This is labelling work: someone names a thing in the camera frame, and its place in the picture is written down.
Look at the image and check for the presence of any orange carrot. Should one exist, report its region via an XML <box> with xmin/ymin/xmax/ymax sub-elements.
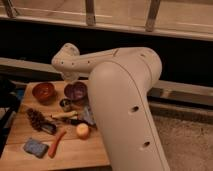
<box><xmin>48</xmin><ymin>130</ymin><xmax>66</xmax><ymax>158</ymax></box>

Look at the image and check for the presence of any brown pine cone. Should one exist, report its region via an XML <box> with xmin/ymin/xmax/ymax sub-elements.
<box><xmin>27</xmin><ymin>108</ymin><xmax>45</xmax><ymax>131</ymax></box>

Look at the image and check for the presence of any purple bowl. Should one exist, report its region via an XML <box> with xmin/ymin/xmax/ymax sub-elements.
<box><xmin>64</xmin><ymin>82</ymin><xmax>87</xmax><ymax>101</ymax></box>

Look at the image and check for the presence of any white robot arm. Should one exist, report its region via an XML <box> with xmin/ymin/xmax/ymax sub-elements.
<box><xmin>52</xmin><ymin>43</ymin><xmax>170</xmax><ymax>171</ymax></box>

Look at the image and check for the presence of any black metal scoop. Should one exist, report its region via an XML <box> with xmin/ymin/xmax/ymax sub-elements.
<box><xmin>41</xmin><ymin>122</ymin><xmax>57</xmax><ymax>135</ymax></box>

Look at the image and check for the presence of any grey crumpled cloth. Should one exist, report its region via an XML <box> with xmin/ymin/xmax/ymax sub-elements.
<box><xmin>78</xmin><ymin>105</ymin><xmax>95</xmax><ymax>126</ymax></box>

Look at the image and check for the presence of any small metal cup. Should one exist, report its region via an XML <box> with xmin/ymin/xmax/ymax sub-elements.
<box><xmin>59</xmin><ymin>98</ymin><xmax>72</xmax><ymax>112</ymax></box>

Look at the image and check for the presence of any orange bowl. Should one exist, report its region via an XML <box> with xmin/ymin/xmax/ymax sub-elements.
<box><xmin>32</xmin><ymin>82</ymin><xmax>55</xmax><ymax>103</ymax></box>

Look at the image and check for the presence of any dark chair at left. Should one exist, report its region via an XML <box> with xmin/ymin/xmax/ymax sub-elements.
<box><xmin>0</xmin><ymin>75</ymin><xmax>20</xmax><ymax>156</ymax></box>

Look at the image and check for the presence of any yellow round fruit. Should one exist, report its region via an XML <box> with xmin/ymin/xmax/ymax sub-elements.
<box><xmin>76</xmin><ymin>123</ymin><xmax>90</xmax><ymax>139</ymax></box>

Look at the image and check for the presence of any silver fork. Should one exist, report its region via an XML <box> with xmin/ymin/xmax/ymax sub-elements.
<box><xmin>72</xmin><ymin>83</ymin><xmax>77</xmax><ymax>98</ymax></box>

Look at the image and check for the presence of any wooden board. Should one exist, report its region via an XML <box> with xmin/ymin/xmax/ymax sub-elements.
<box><xmin>0</xmin><ymin>81</ymin><xmax>109</xmax><ymax>171</ymax></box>

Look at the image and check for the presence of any blue sponge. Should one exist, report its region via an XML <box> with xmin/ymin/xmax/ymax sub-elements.
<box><xmin>23</xmin><ymin>138</ymin><xmax>49</xmax><ymax>158</ymax></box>

